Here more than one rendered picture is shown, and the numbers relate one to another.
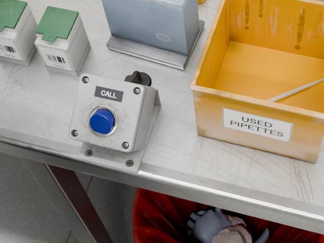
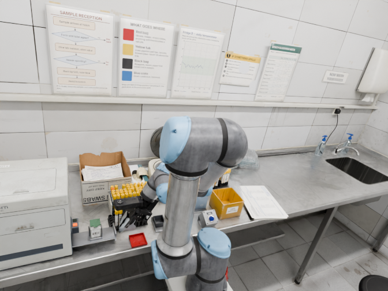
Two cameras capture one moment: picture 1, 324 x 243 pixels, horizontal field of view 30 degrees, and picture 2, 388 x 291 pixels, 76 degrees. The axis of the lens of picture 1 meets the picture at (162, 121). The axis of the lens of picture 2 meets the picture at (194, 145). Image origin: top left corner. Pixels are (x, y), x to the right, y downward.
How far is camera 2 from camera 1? 0.98 m
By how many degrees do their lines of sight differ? 52
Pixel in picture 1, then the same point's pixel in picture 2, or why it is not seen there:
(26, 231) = not seen: outside the picture
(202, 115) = (223, 212)
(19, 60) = not seen: hidden behind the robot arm
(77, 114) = (205, 219)
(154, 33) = (200, 205)
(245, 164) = (231, 220)
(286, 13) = (221, 192)
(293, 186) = (241, 220)
